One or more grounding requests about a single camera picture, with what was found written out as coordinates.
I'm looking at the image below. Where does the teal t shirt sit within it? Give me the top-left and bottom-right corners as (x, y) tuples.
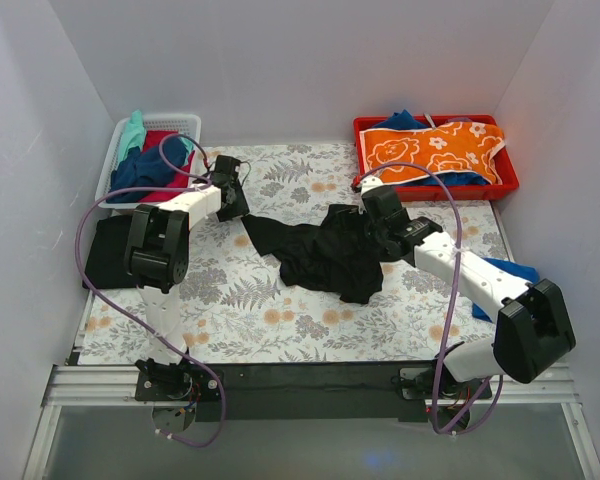
(117, 110), (147, 163)

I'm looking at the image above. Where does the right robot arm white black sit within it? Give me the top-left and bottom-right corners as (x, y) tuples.
(360, 176), (576, 398)

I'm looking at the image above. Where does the black t shirt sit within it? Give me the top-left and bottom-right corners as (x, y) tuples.
(85, 215), (135, 290)
(242, 204), (384, 305)

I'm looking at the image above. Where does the orange floral cloth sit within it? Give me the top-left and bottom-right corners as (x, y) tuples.
(359, 121), (505, 185)

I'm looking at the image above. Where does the navy blue t shirt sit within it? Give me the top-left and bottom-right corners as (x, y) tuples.
(110, 138), (186, 191)

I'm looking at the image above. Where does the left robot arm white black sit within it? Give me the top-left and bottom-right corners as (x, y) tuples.
(124, 155), (249, 365)

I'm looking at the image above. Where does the floral patterned table mat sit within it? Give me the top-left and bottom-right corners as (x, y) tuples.
(77, 142), (541, 365)

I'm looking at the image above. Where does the folded blue t shirt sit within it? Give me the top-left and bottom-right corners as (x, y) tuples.
(472, 257), (540, 323)

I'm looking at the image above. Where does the magenta t shirt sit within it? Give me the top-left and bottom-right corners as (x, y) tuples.
(140, 130), (195, 203)

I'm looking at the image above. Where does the red plastic bin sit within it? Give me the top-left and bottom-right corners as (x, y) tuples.
(353, 114), (519, 202)

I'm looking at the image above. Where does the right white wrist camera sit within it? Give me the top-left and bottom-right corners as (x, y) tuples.
(351, 175), (384, 195)

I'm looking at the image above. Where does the white plastic laundry basket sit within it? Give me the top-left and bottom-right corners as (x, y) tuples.
(94, 113), (203, 210)

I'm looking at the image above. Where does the aluminium frame rail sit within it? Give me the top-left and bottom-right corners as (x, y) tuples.
(24, 363), (600, 479)

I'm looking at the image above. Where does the folded black t shirt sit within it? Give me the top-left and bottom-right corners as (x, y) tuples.
(85, 215), (135, 290)

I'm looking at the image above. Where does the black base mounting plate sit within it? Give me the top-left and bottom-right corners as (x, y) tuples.
(133, 361), (493, 425)

